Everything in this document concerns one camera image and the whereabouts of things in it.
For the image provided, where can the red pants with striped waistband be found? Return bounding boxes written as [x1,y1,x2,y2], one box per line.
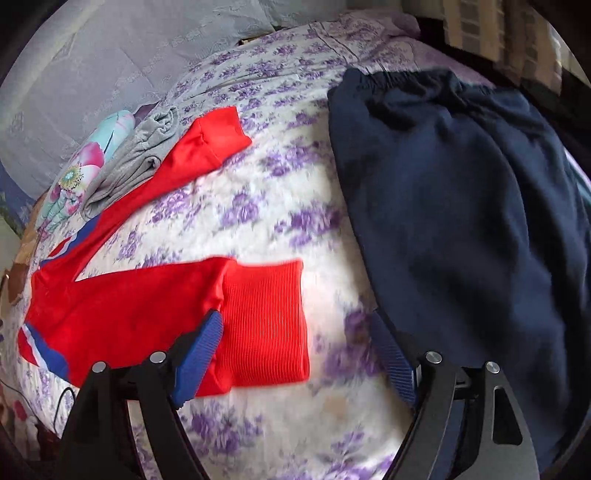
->
[17,107,310,398]

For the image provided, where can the brown orange pillow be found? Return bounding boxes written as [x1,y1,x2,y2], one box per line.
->
[8,192,47,305]

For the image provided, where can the navy blue pants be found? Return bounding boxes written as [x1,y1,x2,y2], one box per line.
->
[328,69,590,470]

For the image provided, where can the floral turquoise pink folded quilt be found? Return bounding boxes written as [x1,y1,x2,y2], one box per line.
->
[35,110,135,238]

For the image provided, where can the folded grey pants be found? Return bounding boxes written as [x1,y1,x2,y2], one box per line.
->
[79,106,180,221]

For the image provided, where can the purple floral bed sheet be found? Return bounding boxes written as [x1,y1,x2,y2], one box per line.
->
[0,8,591,480]

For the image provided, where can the brown checkered curtain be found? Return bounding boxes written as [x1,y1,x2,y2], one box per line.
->
[402,0,562,93]

